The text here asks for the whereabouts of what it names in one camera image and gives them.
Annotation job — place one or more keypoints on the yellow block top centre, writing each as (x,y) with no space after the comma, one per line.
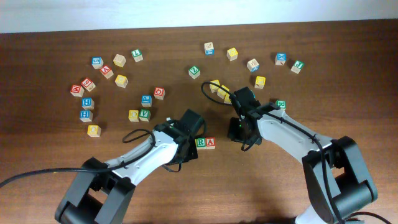
(232,54)

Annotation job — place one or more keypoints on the yellow D letter block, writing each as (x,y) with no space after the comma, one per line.
(94,131)

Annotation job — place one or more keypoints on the wood block blue D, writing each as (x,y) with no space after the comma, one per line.
(253,65)

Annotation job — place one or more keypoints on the yellow E letter block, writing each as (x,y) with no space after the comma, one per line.
(227,99)

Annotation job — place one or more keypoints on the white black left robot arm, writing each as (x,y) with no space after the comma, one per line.
(101,192)

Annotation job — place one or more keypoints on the plain wood yellow block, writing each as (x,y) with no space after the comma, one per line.
(119,60)

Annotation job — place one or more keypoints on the blue sided wood block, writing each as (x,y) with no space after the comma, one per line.
(209,48)

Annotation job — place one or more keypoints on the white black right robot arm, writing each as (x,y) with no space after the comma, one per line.
(337,178)

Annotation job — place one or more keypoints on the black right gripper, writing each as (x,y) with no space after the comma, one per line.
(232,134)

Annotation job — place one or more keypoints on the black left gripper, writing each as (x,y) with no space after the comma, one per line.
(193,154)

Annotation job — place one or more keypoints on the blue H block upper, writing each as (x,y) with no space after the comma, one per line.
(87,104)

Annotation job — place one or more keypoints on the green R letter block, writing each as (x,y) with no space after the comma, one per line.
(200,143)

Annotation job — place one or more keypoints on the green J letter block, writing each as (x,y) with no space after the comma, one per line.
(297,66)

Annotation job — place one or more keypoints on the yellow S letter block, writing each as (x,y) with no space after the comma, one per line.
(214,86)

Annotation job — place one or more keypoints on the yellow M letter block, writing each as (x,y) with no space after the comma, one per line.
(222,92)

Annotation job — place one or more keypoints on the yellow block right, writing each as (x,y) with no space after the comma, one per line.
(260,82)

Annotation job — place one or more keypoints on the blue H letter block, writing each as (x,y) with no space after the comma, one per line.
(86,116)

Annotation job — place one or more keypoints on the red A letter block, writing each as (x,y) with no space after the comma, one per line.
(210,143)

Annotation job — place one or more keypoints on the blue K letter block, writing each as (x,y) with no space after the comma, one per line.
(280,58)

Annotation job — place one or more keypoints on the red A block upper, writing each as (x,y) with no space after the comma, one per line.
(106,71)

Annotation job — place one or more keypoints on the green V letter block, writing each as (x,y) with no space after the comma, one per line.
(144,115)

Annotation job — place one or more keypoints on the green L letter block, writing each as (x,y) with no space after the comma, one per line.
(137,55)

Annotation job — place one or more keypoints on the green Z letter block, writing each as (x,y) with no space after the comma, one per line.
(194,72)

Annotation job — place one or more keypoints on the red Q letter block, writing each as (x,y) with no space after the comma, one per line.
(159,93)

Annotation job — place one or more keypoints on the yellow G letter block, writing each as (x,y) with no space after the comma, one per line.
(121,81)

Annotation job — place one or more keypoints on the red M letter block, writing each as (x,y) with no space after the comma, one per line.
(77,90)

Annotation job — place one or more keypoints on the green R block right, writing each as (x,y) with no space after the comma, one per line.
(281,104)

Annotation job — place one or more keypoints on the blue P letter block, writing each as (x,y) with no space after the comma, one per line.
(146,100)

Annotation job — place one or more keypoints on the yellow O letter block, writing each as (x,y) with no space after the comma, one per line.
(133,116)

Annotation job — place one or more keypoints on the blue 5 number block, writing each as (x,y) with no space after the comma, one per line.
(97,62)

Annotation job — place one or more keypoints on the red 6 number block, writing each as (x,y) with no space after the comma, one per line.
(88,84)

